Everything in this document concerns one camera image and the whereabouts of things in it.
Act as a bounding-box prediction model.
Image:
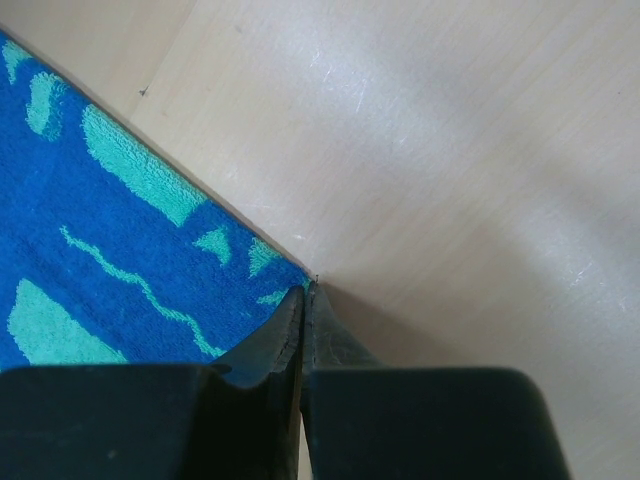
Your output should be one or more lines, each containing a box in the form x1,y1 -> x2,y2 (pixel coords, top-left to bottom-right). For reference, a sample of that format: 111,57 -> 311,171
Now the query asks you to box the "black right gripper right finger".
301,283 -> 570,479

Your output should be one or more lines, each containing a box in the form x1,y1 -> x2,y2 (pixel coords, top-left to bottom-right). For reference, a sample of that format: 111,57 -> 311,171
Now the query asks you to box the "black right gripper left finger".
1,286 -> 304,479

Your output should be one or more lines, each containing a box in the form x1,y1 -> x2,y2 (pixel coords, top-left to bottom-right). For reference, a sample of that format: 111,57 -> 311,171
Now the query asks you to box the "blue towel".
1,37 -> 310,370

